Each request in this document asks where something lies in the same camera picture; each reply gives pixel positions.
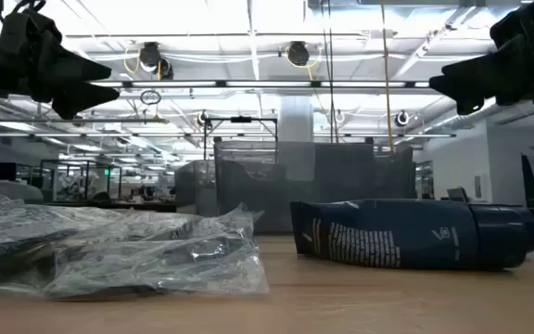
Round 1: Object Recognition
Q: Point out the dark blue coffee bag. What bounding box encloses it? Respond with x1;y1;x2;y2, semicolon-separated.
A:
289;198;534;272

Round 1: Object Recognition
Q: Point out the black round pad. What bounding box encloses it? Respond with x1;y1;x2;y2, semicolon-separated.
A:
0;190;124;298
42;226;271;301
108;202;264;242

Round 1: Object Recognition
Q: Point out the black framed glass enclosure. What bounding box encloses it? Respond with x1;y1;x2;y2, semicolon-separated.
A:
39;159;123;204

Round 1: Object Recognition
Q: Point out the dark translucent plastic bin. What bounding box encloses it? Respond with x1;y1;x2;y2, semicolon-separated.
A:
214;140;417;234
173;160;217;218

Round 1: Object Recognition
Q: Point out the black standing panel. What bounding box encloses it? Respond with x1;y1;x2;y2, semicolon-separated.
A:
520;152;534;208

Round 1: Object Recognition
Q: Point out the grey office chair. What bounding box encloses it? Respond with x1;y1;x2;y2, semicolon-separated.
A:
446;186;471;204

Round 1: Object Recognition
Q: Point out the yellow hanging cable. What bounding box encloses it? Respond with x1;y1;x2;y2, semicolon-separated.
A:
379;0;395;152

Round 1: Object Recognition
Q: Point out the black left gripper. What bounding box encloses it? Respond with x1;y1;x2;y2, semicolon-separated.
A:
0;8;121;121

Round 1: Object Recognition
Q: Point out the black background station frame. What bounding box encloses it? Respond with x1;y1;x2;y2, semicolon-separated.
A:
203;115;279;161

